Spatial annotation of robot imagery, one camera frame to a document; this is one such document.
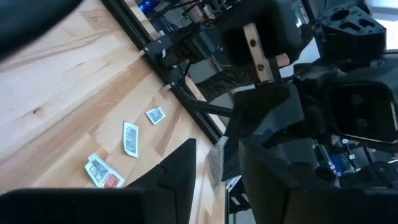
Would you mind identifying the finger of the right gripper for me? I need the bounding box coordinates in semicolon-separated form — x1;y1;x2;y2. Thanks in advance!
222;141;241;182
228;81;305;141

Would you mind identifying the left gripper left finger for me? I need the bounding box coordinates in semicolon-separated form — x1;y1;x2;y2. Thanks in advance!
126;138;197;224

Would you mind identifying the white alcohol pad packet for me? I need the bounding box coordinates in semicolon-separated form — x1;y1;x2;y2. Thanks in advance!
145;106;167;126

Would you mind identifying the white text-printed packet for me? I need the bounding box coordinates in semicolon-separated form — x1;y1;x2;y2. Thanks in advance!
206;136;229;187

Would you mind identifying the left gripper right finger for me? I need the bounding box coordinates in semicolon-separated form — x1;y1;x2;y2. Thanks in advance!
238;139;315;224

